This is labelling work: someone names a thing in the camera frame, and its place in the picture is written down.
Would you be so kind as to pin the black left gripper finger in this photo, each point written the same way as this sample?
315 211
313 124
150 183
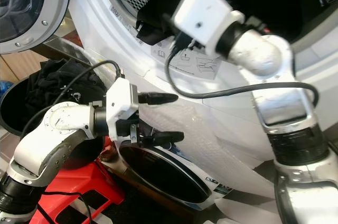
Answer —
158 98
163 138

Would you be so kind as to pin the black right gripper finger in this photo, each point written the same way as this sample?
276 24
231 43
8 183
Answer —
171 22

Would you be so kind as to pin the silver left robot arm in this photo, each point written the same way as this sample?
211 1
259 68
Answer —
53 145

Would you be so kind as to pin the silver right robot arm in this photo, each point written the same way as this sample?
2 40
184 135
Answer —
264 52

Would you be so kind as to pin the white washing machine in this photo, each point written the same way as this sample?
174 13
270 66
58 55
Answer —
219 187

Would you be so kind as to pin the dark round washer door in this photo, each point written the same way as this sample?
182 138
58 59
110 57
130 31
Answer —
163 176

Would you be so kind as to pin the perforated metal lint filter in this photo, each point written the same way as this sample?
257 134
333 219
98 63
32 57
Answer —
137 2

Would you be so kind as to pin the white dryer machine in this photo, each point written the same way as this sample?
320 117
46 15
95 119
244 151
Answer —
105 28

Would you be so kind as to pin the red plastic stool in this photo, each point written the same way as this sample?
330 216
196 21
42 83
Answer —
84 182

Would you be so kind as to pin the black cloth with white print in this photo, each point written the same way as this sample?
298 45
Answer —
53 89

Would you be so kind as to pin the blue plastic bag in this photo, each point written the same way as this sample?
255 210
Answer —
2 87

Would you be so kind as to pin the black plastic bucket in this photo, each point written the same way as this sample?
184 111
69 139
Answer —
10 118

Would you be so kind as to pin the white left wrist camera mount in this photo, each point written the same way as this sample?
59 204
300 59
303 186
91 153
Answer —
121 102

